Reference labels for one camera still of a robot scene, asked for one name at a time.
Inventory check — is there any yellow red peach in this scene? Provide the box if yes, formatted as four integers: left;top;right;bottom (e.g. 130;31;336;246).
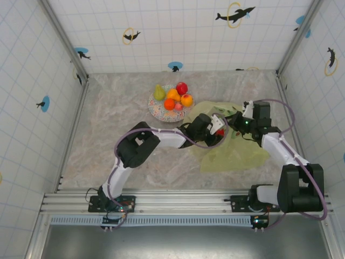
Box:
180;93;194;107

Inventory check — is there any red apple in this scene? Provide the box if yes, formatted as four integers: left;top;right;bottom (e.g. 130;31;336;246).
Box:
176;81;189;95

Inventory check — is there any aluminium corner post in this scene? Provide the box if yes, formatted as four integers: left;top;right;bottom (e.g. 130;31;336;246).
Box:
39;0;89;81
276;0;323;76

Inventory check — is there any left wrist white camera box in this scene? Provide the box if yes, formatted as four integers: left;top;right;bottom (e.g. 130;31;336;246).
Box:
210;114;224;135

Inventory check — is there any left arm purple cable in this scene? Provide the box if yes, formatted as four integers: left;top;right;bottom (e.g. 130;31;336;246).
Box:
106;112;230;230

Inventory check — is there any yellow-green plastic bag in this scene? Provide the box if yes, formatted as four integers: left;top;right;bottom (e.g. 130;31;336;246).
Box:
180;100;270;173

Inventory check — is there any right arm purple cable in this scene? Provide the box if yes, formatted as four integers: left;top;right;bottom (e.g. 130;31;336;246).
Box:
263;98;328;233

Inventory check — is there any grey metal shelf panel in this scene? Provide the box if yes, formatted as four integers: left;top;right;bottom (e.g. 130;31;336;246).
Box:
40;223;332;259

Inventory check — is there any aluminium mounting rail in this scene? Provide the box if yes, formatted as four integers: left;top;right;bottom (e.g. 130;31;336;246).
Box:
40;188;335;215

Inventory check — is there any colourful speckled round plate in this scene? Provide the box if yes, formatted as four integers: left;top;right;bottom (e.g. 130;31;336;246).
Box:
148;84;195;124

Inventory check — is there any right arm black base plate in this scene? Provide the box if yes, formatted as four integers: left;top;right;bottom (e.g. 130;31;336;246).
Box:
230;194;281;213

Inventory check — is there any white slotted cable duct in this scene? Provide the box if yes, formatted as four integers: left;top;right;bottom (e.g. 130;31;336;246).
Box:
50;215;256;227

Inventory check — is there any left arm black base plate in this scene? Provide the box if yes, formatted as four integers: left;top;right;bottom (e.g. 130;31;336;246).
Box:
88;194;136;214

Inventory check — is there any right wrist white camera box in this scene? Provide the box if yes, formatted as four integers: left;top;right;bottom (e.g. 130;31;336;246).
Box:
241;100;254;118

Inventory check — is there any green pear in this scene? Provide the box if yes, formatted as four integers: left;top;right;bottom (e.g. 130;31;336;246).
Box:
153;84;166;102

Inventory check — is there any aluminium side rail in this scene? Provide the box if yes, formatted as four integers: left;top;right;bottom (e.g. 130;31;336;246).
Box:
274;72;307;162
53;79;91;193

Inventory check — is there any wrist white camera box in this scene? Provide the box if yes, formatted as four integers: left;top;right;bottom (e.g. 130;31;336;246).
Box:
210;114;224;135
241;100;254;118

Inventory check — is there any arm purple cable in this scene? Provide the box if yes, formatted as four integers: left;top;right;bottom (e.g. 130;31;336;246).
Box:
106;112;230;230
263;98;328;233

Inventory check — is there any orange yellow pear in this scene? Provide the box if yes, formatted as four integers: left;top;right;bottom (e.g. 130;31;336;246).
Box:
166;88;181;103

